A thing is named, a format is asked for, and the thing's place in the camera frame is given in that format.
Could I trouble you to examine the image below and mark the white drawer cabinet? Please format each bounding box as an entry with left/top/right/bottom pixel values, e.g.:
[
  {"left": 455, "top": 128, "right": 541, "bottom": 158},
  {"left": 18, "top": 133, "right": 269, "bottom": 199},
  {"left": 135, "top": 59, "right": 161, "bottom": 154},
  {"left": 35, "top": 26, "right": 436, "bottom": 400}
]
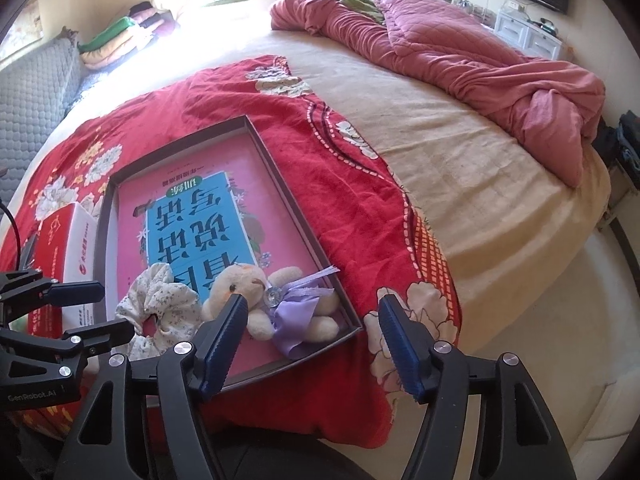
[{"left": 495, "top": 7, "right": 566, "bottom": 58}]

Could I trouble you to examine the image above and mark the pink quilted duvet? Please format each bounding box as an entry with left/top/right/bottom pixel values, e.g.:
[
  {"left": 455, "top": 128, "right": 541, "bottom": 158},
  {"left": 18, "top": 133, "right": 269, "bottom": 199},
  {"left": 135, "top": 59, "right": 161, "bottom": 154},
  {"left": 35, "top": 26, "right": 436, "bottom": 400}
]
[{"left": 270, "top": 0, "right": 606, "bottom": 186}]

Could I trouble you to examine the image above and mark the shallow pink printed box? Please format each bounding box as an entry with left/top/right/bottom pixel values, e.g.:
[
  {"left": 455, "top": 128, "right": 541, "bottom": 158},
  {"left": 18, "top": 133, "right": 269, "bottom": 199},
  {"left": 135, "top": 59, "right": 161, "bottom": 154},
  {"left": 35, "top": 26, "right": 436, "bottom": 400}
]
[{"left": 92, "top": 115, "right": 363, "bottom": 396}]

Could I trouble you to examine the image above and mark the stack of folded clothes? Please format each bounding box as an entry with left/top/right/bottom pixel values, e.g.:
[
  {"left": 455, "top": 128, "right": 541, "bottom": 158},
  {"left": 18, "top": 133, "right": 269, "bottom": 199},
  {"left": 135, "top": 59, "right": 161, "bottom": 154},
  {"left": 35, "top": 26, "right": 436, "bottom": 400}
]
[{"left": 77, "top": 2, "right": 178, "bottom": 68}]

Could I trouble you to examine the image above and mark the red and white carton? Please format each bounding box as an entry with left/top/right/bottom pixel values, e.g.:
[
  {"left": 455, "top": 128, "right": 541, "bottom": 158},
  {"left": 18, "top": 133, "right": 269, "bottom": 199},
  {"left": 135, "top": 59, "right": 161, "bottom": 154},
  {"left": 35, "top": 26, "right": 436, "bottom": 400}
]
[{"left": 27, "top": 202, "right": 108, "bottom": 341}]

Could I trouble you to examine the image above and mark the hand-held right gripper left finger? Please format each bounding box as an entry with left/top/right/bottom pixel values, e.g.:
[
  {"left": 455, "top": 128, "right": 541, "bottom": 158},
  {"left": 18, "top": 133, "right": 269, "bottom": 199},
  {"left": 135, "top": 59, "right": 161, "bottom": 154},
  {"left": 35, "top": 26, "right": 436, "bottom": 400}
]
[{"left": 60, "top": 292, "right": 249, "bottom": 480}]

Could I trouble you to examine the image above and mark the green cloth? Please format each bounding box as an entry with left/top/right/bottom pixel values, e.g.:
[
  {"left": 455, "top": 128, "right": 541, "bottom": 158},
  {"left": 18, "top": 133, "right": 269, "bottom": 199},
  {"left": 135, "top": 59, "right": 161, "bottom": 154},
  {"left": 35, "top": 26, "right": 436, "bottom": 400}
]
[{"left": 320, "top": 0, "right": 386, "bottom": 16}]

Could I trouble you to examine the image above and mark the red floral blanket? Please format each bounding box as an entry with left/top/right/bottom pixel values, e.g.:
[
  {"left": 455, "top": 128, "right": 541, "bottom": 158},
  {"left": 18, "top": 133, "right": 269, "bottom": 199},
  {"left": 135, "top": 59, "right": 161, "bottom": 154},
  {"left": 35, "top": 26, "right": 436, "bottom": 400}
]
[{"left": 0, "top": 55, "right": 463, "bottom": 441}]

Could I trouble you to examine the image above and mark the dark clothes pile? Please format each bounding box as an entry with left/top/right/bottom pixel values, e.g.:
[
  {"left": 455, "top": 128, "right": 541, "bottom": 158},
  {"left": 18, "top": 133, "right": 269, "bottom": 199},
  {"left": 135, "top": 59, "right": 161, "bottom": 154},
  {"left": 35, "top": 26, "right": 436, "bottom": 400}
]
[{"left": 595, "top": 110, "right": 640, "bottom": 173}]

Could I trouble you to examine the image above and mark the cream plush bear purple ribbon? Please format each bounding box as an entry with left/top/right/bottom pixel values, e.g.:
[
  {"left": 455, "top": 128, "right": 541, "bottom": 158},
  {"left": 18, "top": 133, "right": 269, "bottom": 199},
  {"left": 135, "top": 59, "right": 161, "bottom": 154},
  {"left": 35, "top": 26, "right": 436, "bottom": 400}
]
[{"left": 200, "top": 262, "right": 341, "bottom": 361}]

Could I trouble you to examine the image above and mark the grey quilted headboard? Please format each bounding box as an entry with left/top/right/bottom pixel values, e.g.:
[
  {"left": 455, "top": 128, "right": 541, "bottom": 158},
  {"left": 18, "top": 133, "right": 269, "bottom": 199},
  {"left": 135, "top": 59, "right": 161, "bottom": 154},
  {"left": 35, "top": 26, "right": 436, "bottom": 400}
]
[{"left": 0, "top": 37, "right": 108, "bottom": 211}]

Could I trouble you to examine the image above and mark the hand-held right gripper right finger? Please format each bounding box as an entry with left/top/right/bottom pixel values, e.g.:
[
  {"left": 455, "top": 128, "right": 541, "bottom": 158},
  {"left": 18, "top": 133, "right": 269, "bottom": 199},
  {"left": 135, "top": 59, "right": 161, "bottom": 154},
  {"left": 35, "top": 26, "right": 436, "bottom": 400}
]
[{"left": 377, "top": 294, "right": 573, "bottom": 480}]

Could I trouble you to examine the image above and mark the black cable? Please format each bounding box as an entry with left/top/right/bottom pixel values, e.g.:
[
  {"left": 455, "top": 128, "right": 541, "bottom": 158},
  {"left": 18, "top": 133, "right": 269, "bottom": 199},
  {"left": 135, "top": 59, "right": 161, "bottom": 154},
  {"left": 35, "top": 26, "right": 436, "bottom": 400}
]
[{"left": 0, "top": 200, "right": 22, "bottom": 266}]

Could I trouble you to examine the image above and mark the bed with beige sheet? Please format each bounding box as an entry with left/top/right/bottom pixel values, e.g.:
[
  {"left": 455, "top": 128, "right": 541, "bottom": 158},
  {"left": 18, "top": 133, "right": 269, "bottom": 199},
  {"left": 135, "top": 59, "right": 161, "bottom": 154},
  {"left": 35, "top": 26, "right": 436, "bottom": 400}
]
[{"left": 10, "top": 0, "right": 613, "bottom": 376}]

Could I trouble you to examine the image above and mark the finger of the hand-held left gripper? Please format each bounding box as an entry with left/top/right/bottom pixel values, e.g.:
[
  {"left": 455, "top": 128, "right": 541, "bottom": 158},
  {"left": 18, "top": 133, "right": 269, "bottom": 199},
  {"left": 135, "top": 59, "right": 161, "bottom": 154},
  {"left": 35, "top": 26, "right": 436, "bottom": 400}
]
[
  {"left": 0, "top": 319, "right": 136, "bottom": 363},
  {"left": 0, "top": 269, "right": 106, "bottom": 311}
]

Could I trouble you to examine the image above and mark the white floral scrunchie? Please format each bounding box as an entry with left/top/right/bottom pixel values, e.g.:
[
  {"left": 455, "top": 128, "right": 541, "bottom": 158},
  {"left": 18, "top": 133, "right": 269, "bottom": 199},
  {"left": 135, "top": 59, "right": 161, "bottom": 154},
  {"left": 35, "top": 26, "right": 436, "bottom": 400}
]
[{"left": 115, "top": 262, "right": 206, "bottom": 361}]

